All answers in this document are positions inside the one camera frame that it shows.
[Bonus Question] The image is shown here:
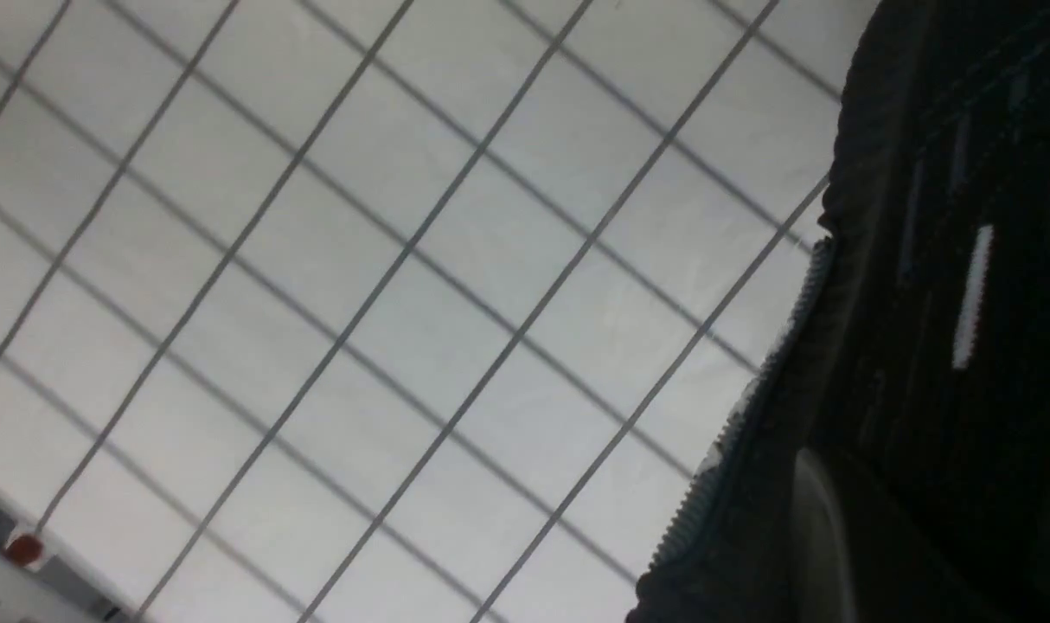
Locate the black knit sneaker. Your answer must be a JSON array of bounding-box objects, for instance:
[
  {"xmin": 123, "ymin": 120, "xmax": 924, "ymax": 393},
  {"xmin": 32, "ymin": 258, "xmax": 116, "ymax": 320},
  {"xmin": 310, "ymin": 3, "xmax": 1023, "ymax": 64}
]
[{"xmin": 625, "ymin": 1, "xmax": 1050, "ymax": 622}]

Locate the white checkered floor cloth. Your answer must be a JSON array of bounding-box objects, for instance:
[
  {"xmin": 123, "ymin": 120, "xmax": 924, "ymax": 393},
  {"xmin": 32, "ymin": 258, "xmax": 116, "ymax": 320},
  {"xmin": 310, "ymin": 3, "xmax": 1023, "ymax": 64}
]
[{"xmin": 0, "ymin": 1, "xmax": 874, "ymax": 622}]

